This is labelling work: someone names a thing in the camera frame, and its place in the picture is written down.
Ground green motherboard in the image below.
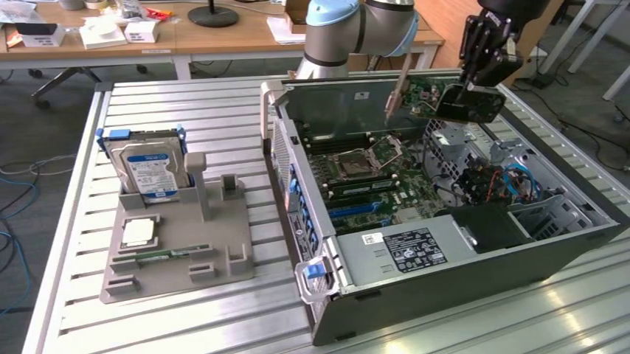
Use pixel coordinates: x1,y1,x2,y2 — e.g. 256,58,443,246
297,123,448,237

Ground brown cardboard box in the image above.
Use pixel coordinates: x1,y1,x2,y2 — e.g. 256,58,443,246
283,0,312,35

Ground metal socket cover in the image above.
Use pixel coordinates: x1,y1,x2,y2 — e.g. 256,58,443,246
365,134,407,158

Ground blue expansion slot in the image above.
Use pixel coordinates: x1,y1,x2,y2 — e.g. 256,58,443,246
327,201,384,219

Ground clear bag dark parts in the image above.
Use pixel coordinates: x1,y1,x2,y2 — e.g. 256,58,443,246
117,0,147,19

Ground black round lamp base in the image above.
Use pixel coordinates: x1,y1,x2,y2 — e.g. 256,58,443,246
185,0,241,29

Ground white box with white roll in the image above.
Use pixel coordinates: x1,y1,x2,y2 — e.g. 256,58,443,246
80,17,129,51

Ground grey case handle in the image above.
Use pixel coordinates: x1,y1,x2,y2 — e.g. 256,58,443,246
259,81,287,143
293,256,341,305

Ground CPU socket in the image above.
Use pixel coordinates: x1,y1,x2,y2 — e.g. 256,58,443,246
333,149,375,176

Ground black open PC case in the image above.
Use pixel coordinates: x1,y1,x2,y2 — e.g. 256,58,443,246
259,70,622,347

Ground small white labelled box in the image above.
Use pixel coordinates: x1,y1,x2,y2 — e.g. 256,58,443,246
123,21,161,44

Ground grey parts rack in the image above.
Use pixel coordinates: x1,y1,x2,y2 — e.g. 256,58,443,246
98,151,256,306

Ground white table frame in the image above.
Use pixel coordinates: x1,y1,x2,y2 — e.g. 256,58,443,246
538,0,630,101

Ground silver CPU chip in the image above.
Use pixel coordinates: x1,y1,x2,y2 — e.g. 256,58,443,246
121,219,155,247

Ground green graphics card black shroud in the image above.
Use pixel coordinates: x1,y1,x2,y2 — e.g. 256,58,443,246
381,55,508,125

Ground blue case latch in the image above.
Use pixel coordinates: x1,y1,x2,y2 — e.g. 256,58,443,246
301,263,329,282

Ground silver perforated disk cage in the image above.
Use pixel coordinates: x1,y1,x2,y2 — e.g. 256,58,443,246
421,110,498,167

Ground blue wire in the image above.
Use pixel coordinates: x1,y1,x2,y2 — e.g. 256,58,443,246
500,162,542,203

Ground blue floor cable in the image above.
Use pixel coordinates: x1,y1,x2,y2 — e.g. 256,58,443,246
0,176,36,316

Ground white floor cable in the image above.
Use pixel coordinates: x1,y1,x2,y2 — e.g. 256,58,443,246
0,153,77,176

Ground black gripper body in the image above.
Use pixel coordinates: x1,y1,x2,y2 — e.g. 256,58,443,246
478,0,551,29

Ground silver disk bay bracket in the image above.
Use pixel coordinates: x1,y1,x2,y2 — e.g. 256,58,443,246
506,194,594,241

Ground white box black lid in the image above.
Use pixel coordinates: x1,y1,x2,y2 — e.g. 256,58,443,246
13,22,68,48

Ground blue card retainer strip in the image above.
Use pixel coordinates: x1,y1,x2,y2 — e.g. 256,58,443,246
287,164,319,257

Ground grey power supply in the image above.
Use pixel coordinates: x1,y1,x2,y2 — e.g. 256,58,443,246
333,215,479,289

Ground hard disk blue caddy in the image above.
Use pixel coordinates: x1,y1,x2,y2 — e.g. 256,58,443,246
92,127,192,204

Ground RAM stick green label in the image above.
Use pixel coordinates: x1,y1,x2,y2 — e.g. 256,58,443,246
328,179,397,198

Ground black chair base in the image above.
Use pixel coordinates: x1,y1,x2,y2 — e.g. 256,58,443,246
29,66,148,110

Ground red wire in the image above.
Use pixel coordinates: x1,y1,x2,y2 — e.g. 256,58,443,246
491,166,508,202

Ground black floor cable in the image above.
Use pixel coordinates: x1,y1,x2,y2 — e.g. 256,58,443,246
511,84,630,170

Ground white paper stack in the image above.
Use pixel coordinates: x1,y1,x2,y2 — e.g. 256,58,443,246
264,16,307,46

